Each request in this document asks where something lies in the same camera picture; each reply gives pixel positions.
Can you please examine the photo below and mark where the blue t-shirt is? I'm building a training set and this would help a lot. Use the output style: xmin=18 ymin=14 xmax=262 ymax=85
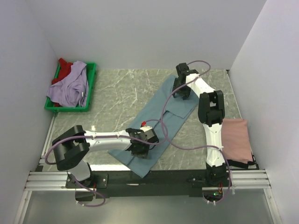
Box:
xmin=108 ymin=75 xmax=199 ymax=178

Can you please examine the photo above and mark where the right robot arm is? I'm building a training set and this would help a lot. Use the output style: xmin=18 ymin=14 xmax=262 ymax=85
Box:
xmin=173 ymin=68 xmax=228 ymax=186

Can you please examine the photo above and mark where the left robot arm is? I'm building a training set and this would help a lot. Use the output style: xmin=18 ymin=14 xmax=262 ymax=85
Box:
xmin=52 ymin=125 xmax=159 ymax=188

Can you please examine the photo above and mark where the black base beam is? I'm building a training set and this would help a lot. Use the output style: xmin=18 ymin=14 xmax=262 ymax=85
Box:
xmin=65 ymin=169 xmax=236 ymax=201

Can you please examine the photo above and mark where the lavender t-shirt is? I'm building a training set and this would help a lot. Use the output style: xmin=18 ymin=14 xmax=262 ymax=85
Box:
xmin=46 ymin=61 xmax=89 ymax=107

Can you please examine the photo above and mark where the folded pink t-shirt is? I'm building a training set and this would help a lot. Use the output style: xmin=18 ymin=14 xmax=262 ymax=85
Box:
xmin=221 ymin=119 xmax=253 ymax=163

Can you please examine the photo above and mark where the green plastic bin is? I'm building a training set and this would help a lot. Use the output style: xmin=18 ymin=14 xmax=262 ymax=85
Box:
xmin=44 ymin=63 xmax=97 ymax=112

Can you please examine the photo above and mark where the red t-shirt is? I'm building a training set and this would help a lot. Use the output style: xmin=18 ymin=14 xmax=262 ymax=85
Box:
xmin=51 ymin=58 xmax=73 ymax=84

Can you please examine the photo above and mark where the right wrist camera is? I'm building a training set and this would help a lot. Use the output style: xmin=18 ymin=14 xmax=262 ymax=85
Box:
xmin=176 ymin=63 xmax=189 ymax=76

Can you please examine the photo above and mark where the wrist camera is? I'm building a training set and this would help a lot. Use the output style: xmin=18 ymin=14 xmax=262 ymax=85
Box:
xmin=140 ymin=121 xmax=159 ymax=143
xmin=176 ymin=63 xmax=189 ymax=76

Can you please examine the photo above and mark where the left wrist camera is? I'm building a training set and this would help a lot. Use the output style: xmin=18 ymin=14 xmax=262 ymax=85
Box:
xmin=140 ymin=121 xmax=159 ymax=143

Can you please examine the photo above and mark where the aluminium rail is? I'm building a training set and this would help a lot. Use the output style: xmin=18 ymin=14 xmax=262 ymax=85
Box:
xmin=24 ymin=170 xmax=271 ymax=191

